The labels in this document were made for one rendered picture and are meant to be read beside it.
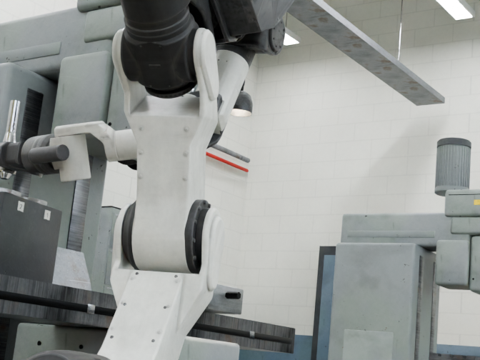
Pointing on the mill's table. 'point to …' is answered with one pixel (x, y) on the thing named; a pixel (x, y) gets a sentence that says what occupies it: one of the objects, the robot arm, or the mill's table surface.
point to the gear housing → (103, 23)
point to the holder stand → (28, 236)
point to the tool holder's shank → (12, 122)
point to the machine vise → (226, 306)
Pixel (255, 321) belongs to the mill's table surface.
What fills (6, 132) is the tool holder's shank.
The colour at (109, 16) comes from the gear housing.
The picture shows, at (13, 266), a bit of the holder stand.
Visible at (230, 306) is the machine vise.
